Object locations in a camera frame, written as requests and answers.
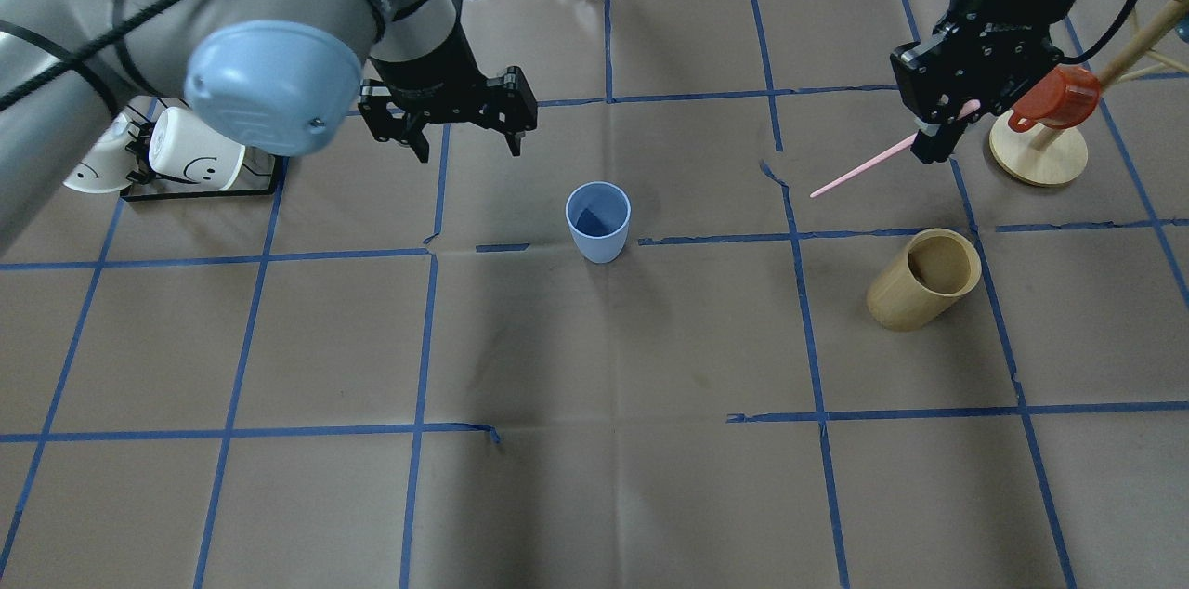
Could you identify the wooden bamboo cup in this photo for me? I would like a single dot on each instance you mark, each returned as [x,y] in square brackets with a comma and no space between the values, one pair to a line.
[936,268]

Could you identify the orange cup on stand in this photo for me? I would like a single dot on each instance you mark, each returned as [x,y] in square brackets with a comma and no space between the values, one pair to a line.
[1063,99]

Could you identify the white mug with smiley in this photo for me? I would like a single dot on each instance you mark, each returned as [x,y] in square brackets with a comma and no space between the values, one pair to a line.
[183,147]

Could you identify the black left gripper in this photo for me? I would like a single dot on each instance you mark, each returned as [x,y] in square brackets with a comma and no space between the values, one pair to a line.
[435,59]

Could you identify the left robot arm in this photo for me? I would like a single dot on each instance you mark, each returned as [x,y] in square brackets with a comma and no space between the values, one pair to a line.
[279,75]

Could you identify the wooden mug tree stand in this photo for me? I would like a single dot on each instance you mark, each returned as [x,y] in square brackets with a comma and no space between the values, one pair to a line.
[1043,146]

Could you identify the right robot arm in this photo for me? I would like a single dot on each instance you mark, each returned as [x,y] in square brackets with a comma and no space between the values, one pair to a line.
[1047,12]

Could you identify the light blue plastic cup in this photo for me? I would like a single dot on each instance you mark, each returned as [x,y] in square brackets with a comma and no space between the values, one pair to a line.
[598,215]

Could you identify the black wire mug rack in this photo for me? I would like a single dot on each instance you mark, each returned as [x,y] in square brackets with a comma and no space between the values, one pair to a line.
[261,175]

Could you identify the white mug showing base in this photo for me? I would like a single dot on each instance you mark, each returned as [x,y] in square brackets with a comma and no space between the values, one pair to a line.
[105,168]

